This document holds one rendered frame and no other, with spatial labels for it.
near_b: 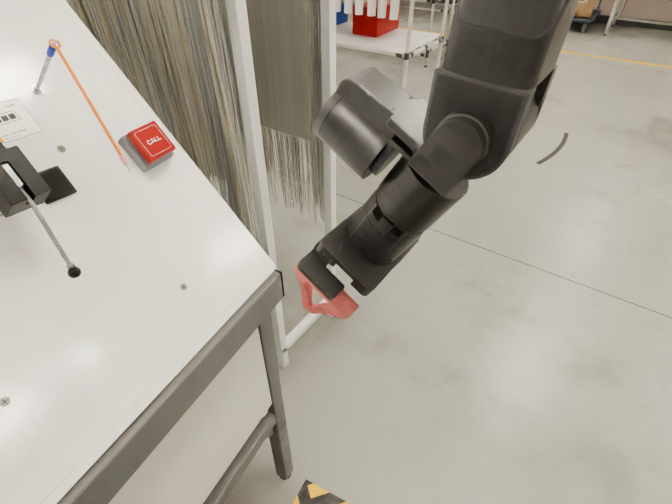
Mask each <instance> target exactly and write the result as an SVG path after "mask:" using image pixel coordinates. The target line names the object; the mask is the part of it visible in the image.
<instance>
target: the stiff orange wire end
mask: <svg viewBox="0 0 672 504"><path fill-rule="evenodd" d="M53 40H54V39H49V41H48V42H49V45H50V46H51V47H52V48H55V49H56V50H57V52H58V54H59V55H60V57H61V59H62V60H63V62H64V64H65V65H66V67H67V69H68V70H69V72H70V74H71V75H72V77H73V79H74V81H75V82H76V84H77V86H78V87H79V89H80V91H81V92H82V94H83V96H84V97H85V99H86V101H87V102H88V104H89V106H90V107H91V109H92V111H93V112H94V114H95V116H96V118H97V119H98V121H99V123H100V124H101V126H102V128H103V129H104V131H105V133H106V134H107V136H108V138H109V139H110V141H111V143H112V144H113V146H114V148H115V149H116V151H117V153H118V155H119V156H120V159H121V161H122V162H123V164H124V165H126V166H127V168H128V170H129V171H130V172H131V170H130V168H129V166H128V162H127V160H126V158H125V157H124V155H122V153H121V151H120V149H119V148H118V146H117V144H116V143H115V141H114V139H113V138H112V136H111V134H110V133H109V131H108V129H107V128H106V126H105V124H104V122H103V121H102V119H101V117H100V116H99V114H98V112H97V111H96V109H95V107H94V106H93V104H92V102H91V101H90V99H89V97H88V96H87V94H86V92H85V90H84V89H83V87H82V85H81V84H80V82H79V80H78V79H77V77H76V75H75V74H74V72H73V70H72V69H71V67H70V65H69V64H68V62H67V60H66V58H65V57H64V55H63V53H62V52H61V50H60V48H61V43H60V42H59V41H58V40H57V44H58V46H55V45H53V44H52V42H53Z"/></svg>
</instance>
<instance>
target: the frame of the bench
mask: <svg viewBox="0 0 672 504"><path fill-rule="evenodd" d="M258 330H259V335H260V341H261V346H262V352H263V357H264V363H265V368H266V374H267V380H268V385H269V391H270V396H271V402H272V404H271V406H270V407H269V408H268V412H267V414H266V415H265V417H262V419H261V420H260V422H259V423H258V424H257V426H256V427H255V429H254V430H253V432H252V433H251V435H250V436H249V437H248V439H247V440H246V442H245V443H244V445H243V446H242V448H241V449H240V451H239V452H238V453H237V455H236V456H235V458H234V459H233V461H232V462H231V464H230V465H229V467H228V468H227V469H226V471H225V472H224V474H223V475H222V477H221V478H220V480H219V481H218V483H217V484H216V485H215V487H214V488H213V490H212V491H211V493H210V494H209V496H208V497H207V499H206V500H205V501H204V503H203V504H223V503H224V502H225V500H226V499H227V497H228V496H229V494H230V493H231V491H232V489H233V488H234V486H235V485H236V483H237V482H238V480H239V479H240V477H241V476H242V474H243V473H244V471H245V470H246V468H247V467H248V465H249V464H250V462H251V460H252V459H253V457H254V456H255V454H256V453H257V451H258V450H259V448H260V447H261V445H262V444H263V442H264V441H265V439H266V438H267V436H268V435H269V433H270V431H271V430H272V428H273V433H274V435H272V436H270V437H269V440H270V444H271V449H272V454H273V459H274V464H275V468H276V473H277V475H279V476H280V478H281V479H283V480H287V479H289V478H290V477H291V474H292V470H293V464H292V457H291V450H290V443H289V437H288V430H287V423H286V416H285V410H284V403H283V396H282V389H281V382H280V376H279V369H278V362H277V355H276V349H275V342H274V335H273V328H272V321H271V315H270V313H269V315H268V316H267V317H266V318H265V319H264V321H263V322H262V323H261V324H260V325H259V326H258Z"/></svg>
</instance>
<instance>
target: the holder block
mask: <svg viewBox="0 0 672 504"><path fill-rule="evenodd" d="M4 164H8V165H9V166H10V167H11V169H12V170H13V171H14V172H15V174H16V175H17V176H18V177H19V179H20V180H21V181H22V183H23V184H24V186H23V188H24V190H25V191H26V192H27V193H28V195H29V196H30V197H31V199H32V200H33V201H34V203H35V204H36V206H37V205H39V204H42V203H44V201H45V200H46V198H47V196H48V195H49V193H50V191H51V189H50V187H49V186H48V185H47V183H46V182H45V181H44V180H43V178H42V177H41V176H40V174H39V173H38V172H37V171H36V169H35V168H34V167H33V165H32V164H31V163H30V162H29V160H28V159H27V158H26V156H25V155H24V154H23V152H22V151H21V150H20V149H19V147H18V146H13V147H10V148H6V149H3V150H0V212H1V213H2V214H3V215H4V217H5V218H8V217H10V216H13V215H15V214H17V213H20V212H22V211H25V210H27V209H30V208H32V207H31V206H30V204H29V203H28V202H27V201H28V198H27V197H26V195H25V194H24V193H23V192H22V190H21V189H20V188H19V186H18V185H17V184H16V183H15V181H14V180H13V179H12V178H11V176H10V175H9V174H8V173H7V171H6V170H5V169H4V168H3V166H2V165H4Z"/></svg>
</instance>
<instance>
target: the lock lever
mask: <svg viewBox="0 0 672 504"><path fill-rule="evenodd" d="M2 166H3V168H4V169H5V170H6V171H7V173H8V174H9V175H10V176H11V178H12V179H13V180H14V181H15V183H16V184H17V185H18V186H19V188H20V189H21V190H22V192H23V193H24V194H25V195H26V197H27V198H28V201H27V202H28V203H29V204H30V206H31V207H32V209H33V211H34V212H35V214H36V216H37V217H38V219H39V221H40V222H41V224H42V225H43V227H44V229H45V230H46V232H47V234H48V235H49V237H50V238H51V240H52V242H53V243H54V245H55V246H56V248H57V250H58V251H59V253H60V255H61V256H62V258H63V259H64V261H65V263H66V264H67V266H66V268H67V269H68V270H69V269H70V268H73V267H74V266H75V265H74V264H73V263H71V261H70V260H69V258H68V257H67V255H66V253H65V252H64V250H63V248H62V247H61V245H60V244H59V242H58V240H57V239H56V237H55V235H54V234H53V232H52V230H51V229H50V227H49V226H48V224H47V222H46V221H45V219H44V217H43V216H42V214H41V212H40V211H39V209H38V207H37V206H36V204H35V203H34V201H33V200H32V199H31V197H30V196H29V195H28V193H27V192H26V191H25V190H24V188H23V186H24V184H23V183H22V181H21V180H20V179H19V177H18V176H17V175H16V174H15V172H14V171H13V170H12V169H11V167H10V166H9V165H8V164H5V165H2Z"/></svg>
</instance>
